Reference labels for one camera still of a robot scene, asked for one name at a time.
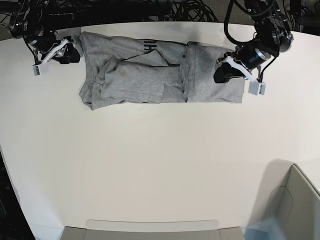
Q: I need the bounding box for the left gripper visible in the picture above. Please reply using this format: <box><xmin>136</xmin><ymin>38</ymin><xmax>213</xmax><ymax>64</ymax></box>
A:
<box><xmin>213</xmin><ymin>44</ymin><xmax>271</xmax><ymax>84</ymax></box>

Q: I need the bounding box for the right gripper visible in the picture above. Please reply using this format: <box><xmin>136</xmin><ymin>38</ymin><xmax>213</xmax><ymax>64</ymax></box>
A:
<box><xmin>26</xmin><ymin>31</ymin><xmax>81</xmax><ymax>64</ymax></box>

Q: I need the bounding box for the grey T-shirt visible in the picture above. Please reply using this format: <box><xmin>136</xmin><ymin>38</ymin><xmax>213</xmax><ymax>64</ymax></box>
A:
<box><xmin>79</xmin><ymin>32</ymin><xmax>245</xmax><ymax>110</ymax></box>

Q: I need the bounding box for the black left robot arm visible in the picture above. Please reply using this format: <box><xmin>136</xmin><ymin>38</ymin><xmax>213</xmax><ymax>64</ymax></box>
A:
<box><xmin>213</xmin><ymin>0</ymin><xmax>294</xmax><ymax>84</ymax></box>

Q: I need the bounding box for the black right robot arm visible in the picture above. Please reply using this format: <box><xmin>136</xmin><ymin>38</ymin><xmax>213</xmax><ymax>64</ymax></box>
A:
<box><xmin>0</xmin><ymin>0</ymin><xmax>81</xmax><ymax>67</ymax></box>

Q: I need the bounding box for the grey bin at right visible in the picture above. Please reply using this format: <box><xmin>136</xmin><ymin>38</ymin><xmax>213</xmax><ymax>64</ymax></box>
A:
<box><xmin>264</xmin><ymin>164</ymin><xmax>320</xmax><ymax>240</ymax></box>

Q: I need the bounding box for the grey bin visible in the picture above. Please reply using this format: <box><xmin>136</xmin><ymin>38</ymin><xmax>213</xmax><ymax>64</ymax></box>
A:
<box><xmin>264</xmin><ymin>164</ymin><xmax>320</xmax><ymax>240</ymax></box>
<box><xmin>61</xmin><ymin>219</ymin><xmax>245</xmax><ymax>240</ymax></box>

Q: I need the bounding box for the grey bin at bottom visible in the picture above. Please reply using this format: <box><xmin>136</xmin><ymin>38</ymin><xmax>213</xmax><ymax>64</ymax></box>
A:
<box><xmin>61</xmin><ymin>219</ymin><xmax>245</xmax><ymax>240</ymax></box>

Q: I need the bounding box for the blue translucent object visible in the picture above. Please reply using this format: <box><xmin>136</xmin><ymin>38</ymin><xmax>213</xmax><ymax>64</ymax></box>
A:
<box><xmin>242</xmin><ymin>217</ymin><xmax>284</xmax><ymax>240</ymax></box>

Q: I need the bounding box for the white camera bracket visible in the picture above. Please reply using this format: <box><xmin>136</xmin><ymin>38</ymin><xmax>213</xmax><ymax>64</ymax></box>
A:
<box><xmin>32</xmin><ymin>37</ymin><xmax>73</xmax><ymax>76</ymax></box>
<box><xmin>216</xmin><ymin>52</ymin><xmax>266</xmax><ymax>96</ymax></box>

